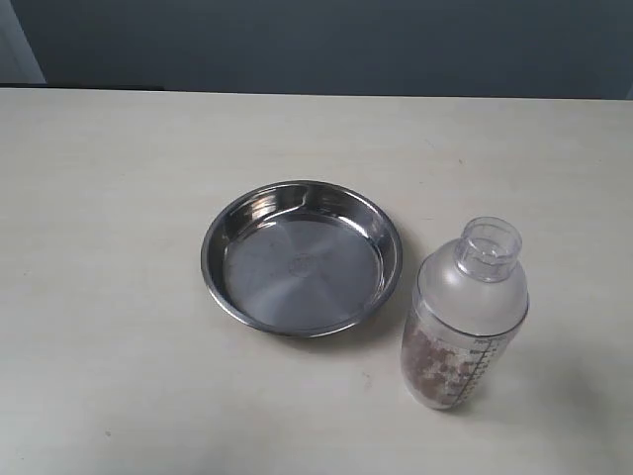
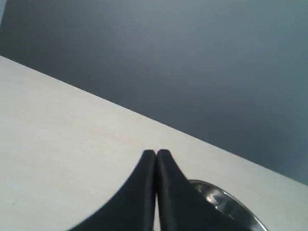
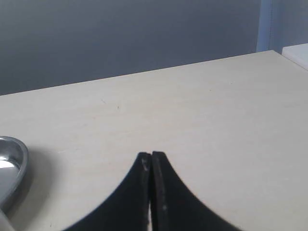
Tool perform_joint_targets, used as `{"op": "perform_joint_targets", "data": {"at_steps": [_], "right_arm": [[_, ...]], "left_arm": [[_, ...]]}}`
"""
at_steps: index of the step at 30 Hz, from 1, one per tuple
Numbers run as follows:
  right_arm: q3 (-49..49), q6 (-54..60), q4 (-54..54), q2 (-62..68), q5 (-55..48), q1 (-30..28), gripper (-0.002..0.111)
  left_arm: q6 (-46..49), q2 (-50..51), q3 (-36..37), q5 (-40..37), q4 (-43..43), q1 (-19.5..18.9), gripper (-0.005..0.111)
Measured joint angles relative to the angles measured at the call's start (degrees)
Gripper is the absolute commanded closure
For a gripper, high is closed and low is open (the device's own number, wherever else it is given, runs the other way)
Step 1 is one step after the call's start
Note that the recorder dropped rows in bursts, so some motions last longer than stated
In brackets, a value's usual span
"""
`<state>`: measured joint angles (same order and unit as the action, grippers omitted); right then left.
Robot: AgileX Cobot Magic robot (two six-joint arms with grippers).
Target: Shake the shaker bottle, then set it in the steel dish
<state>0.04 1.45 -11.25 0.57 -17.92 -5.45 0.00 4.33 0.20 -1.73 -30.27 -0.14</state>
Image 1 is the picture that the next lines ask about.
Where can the clear plastic shaker bottle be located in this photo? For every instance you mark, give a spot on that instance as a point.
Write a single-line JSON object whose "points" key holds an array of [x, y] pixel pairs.
{"points": [[469, 300]]}

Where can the round stainless steel plate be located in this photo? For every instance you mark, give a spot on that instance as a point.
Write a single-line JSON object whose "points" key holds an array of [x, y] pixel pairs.
{"points": [[301, 258]]}

